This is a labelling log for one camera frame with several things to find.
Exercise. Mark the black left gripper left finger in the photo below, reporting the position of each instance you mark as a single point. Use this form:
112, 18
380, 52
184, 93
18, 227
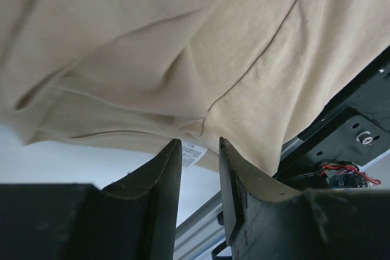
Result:
134, 217

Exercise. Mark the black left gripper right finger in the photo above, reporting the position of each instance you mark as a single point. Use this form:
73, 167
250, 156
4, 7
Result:
264, 218

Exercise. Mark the beige t-shirt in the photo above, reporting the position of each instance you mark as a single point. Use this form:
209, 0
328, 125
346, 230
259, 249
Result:
134, 74

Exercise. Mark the aluminium frame rail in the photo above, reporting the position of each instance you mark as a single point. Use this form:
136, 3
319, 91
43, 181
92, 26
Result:
201, 231

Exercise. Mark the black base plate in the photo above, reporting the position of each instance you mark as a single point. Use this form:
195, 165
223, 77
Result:
350, 132

